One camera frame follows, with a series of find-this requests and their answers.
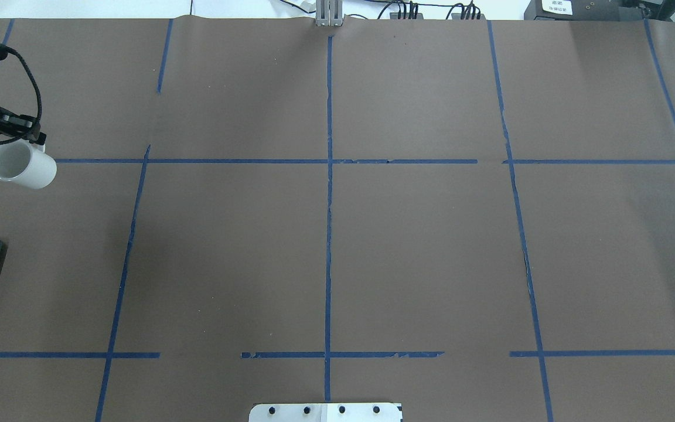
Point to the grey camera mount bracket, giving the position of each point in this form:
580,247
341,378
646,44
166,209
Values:
329,13

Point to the white ceramic cup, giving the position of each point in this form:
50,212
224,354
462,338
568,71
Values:
27,165

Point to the black box with label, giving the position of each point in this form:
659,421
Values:
576,11

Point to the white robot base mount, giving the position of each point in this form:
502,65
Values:
358,411

